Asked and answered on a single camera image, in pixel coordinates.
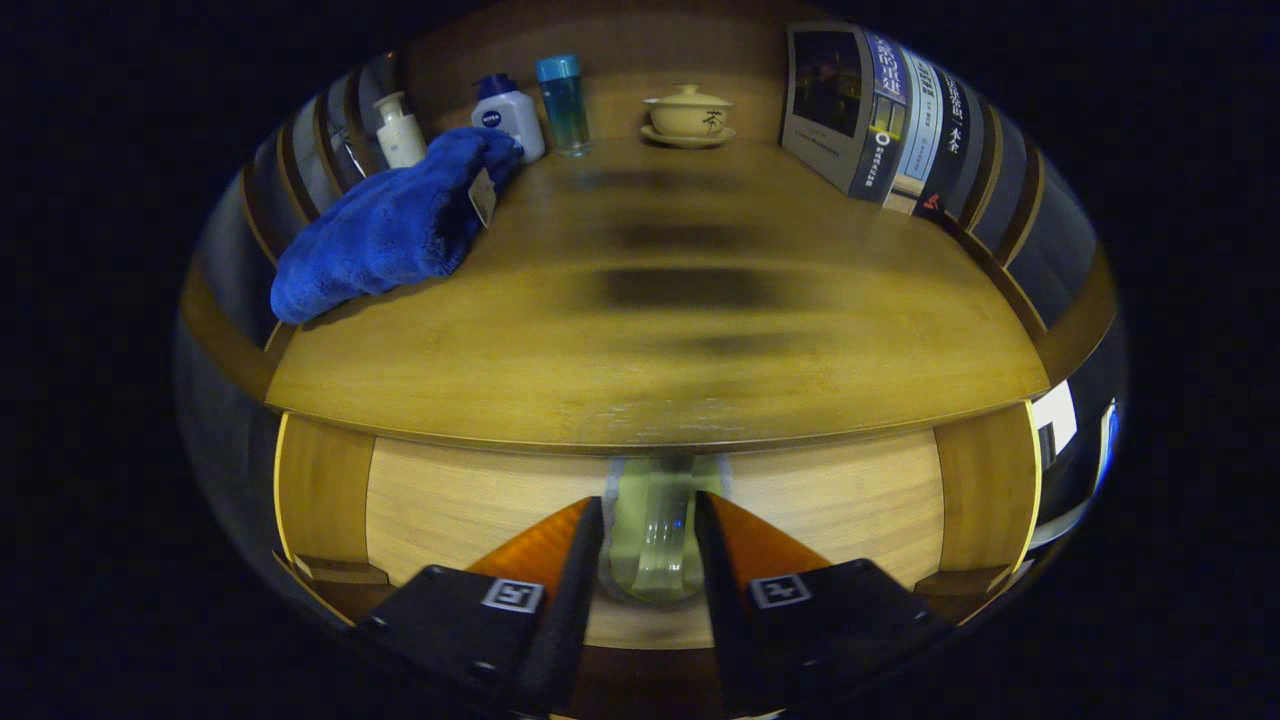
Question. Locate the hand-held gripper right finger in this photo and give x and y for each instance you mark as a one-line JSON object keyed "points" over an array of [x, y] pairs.
{"points": [[725, 620]]}

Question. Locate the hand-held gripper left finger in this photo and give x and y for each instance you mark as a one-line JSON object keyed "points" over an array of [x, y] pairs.
{"points": [[570, 620]]}

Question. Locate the wooden drawer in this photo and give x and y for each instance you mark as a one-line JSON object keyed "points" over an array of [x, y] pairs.
{"points": [[450, 500]]}

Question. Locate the wooden countertop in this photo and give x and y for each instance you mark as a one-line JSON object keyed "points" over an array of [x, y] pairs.
{"points": [[700, 380]]}

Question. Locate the wooden cabinet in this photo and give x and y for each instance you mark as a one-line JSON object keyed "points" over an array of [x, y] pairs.
{"points": [[640, 60]]}

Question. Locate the blue towel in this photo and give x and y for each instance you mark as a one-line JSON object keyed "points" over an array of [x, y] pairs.
{"points": [[380, 230]]}

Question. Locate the white bottle with blue cap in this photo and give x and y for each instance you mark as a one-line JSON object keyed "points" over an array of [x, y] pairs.
{"points": [[508, 120]]}

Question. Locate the beige lidded teacup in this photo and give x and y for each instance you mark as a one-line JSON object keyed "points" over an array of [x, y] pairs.
{"points": [[688, 117]]}

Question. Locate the teal bottle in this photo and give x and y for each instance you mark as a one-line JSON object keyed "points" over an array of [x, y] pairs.
{"points": [[563, 110]]}

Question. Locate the white pump bottle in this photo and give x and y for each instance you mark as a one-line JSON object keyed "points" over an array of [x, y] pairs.
{"points": [[400, 135]]}

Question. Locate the black spine book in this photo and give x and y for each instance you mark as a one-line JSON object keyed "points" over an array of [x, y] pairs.
{"points": [[950, 150]]}

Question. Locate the pale blue spine book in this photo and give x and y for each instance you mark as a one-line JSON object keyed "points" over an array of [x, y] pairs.
{"points": [[920, 130]]}

